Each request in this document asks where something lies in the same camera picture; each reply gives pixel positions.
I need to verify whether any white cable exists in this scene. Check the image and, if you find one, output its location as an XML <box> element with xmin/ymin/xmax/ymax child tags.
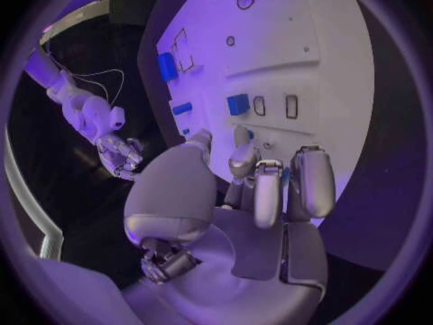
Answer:
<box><xmin>45</xmin><ymin>43</ymin><xmax>126</xmax><ymax>107</ymax></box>

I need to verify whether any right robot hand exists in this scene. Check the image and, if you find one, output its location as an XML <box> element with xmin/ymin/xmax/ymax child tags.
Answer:
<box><xmin>95</xmin><ymin>136</ymin><xmax>146</xmax><ymax>181</ymax></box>

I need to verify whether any short blue cylinder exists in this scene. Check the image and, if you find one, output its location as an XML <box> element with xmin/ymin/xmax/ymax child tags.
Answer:
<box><xmin>171</xmin><ymin>102</ymin><xmax>194</xmax><ymax>116</ymax></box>

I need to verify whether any blue block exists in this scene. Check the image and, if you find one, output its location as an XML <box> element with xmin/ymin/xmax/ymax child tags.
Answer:
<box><xmin>225</xmin><ymin>93</ymin><xmax>251</xmax><ymax>116</ymax></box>

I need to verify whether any large blue cylinder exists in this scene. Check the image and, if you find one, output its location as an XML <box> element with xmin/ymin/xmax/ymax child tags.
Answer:
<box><xmin>157</xmin><ymin>52</ymin><xmax>179</xmax><ymax>83</ymax></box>

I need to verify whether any white task board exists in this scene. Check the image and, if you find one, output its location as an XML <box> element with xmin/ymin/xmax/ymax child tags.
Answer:
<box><xmin>154</xmin><ymin>0</ymin><xmax>377</xmax><ymax>229</ymax></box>

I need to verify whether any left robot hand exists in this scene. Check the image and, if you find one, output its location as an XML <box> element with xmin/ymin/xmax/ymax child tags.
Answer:
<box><xmin>120</xmin><ymin>126</ymin><xmax>338</xmax><ymax>325</ymax></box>

